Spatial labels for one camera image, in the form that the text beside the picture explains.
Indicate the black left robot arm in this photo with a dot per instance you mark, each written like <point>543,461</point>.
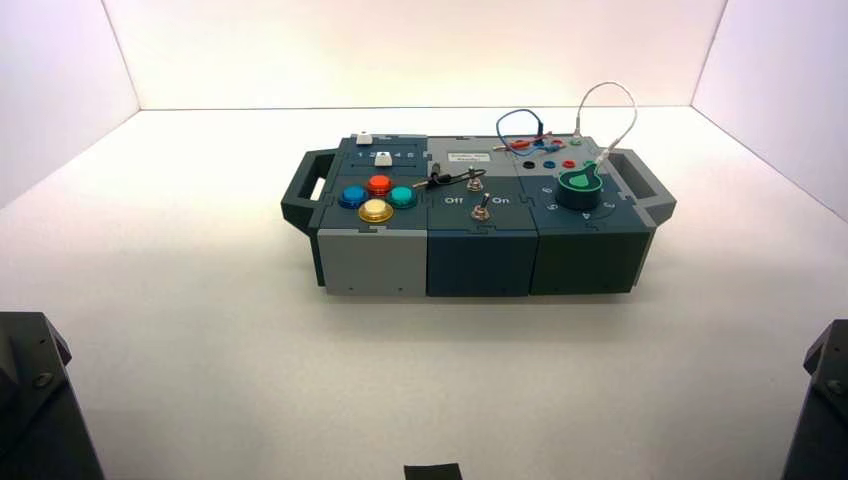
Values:
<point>36,404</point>

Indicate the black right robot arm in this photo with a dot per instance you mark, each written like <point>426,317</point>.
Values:
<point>820,411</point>

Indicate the green push button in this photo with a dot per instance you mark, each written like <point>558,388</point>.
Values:
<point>401,197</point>

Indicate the yellow push button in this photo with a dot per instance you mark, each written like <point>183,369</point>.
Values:
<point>376,211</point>

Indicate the red push button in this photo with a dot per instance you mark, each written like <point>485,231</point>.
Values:
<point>379,184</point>

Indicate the blue push button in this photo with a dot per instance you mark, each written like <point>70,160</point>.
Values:
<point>353,196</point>

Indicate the grey modular control box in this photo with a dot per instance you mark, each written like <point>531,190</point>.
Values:
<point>480,252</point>

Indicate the white slider knob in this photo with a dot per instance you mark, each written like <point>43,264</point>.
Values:
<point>383,158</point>
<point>364,138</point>

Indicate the white printed label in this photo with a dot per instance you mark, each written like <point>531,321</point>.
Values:
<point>468,157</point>

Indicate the red banana plug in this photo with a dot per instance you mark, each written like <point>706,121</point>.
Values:
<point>519,144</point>

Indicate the green rotary knob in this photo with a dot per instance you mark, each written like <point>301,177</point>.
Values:
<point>580,187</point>

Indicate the black tape strip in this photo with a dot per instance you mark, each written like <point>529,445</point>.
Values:
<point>433,472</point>

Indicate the metal toggle switch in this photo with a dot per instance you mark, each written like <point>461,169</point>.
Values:
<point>474,179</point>
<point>482,206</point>

